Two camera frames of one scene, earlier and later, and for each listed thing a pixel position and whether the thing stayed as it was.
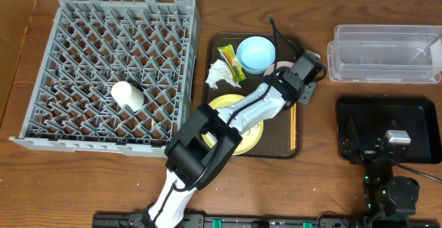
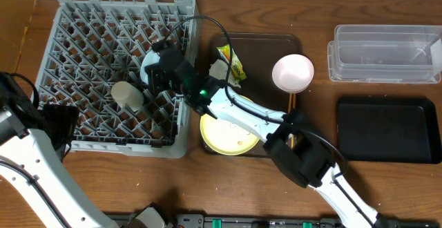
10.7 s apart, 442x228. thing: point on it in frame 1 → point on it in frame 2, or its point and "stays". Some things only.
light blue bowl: (255, 54) → (150, 58)
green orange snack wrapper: (229, 55) stays
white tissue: (219, 70) stays
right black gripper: (370, 152) → (156, 74)
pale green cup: (125, 94) stays
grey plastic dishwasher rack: (96, 40) stays
